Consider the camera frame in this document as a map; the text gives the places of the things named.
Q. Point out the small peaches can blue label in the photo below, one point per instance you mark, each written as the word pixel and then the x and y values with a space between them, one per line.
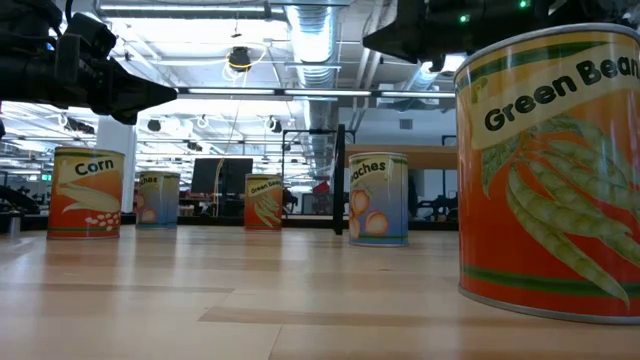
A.
pixel 157 200

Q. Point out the corn can orange label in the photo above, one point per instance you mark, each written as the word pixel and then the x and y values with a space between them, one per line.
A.
pixel 85 200

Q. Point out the small green beans can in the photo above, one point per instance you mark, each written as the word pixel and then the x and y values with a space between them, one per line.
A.
pixel 263 202

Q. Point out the wooden shelf board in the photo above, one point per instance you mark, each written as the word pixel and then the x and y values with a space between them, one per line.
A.
pixel 425 156

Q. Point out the white room pillar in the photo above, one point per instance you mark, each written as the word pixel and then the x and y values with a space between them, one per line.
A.
pixel 116 165

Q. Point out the long ceiling light bar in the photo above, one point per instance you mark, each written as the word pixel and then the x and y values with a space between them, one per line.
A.
pixel 320 93

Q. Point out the black computer monitor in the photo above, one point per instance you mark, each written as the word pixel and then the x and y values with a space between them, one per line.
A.
pixel 206 176
pixel 237 176

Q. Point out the small metal cylinder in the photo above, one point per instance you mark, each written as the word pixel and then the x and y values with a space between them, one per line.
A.
pixel 13 224

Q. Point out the red office chair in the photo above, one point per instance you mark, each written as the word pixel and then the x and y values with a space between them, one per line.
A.
pixel 321 190

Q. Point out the large green beans can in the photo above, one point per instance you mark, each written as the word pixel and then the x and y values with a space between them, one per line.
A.
pixel 550 190

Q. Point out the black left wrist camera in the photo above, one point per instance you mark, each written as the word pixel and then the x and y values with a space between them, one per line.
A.
pixel 85 42

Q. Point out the silver ceiling air duct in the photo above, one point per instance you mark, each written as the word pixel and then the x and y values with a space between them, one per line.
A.
pixel 312 45

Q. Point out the black shelf post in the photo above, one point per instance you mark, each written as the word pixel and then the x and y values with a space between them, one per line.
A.
pixel 339 180

